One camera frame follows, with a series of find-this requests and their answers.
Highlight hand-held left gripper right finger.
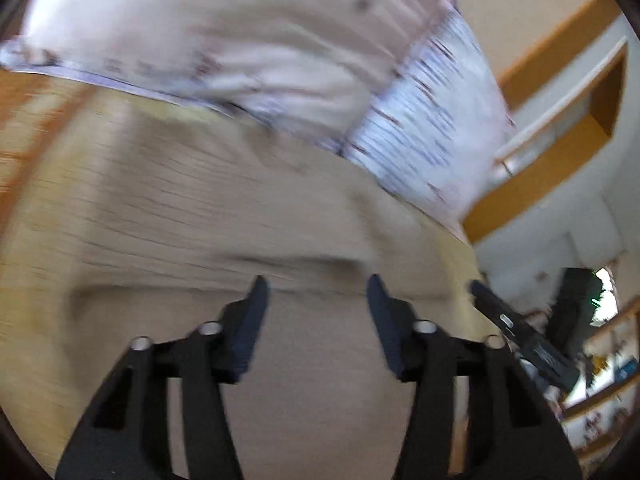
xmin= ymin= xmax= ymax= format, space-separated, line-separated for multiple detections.
xmin=366 ymin=274 xmax=584 ymax=480

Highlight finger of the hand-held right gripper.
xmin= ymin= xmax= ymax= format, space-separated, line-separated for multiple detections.
xmin=469 ymin=280 xmax=582 ymax=392

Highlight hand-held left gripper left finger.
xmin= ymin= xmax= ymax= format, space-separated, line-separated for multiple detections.
xmin=55 ymin=274 xmax=271 ymax=480

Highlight beige ribbed garment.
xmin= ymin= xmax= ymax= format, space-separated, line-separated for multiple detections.
xmin=0 ymin=87 xmax=483 ymax=480

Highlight wooden shelf rack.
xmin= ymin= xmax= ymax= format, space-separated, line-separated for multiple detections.
xmin=559 ymin=297 xmax=640 ymax=467

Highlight white patterned pillow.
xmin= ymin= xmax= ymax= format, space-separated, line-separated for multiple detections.
xmin=0 ymin=0 xmax=517 ymax=227

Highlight wooden wall shelf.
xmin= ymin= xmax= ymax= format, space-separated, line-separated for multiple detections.
xmin=460 ymin=0 xmax=632 ymax=246

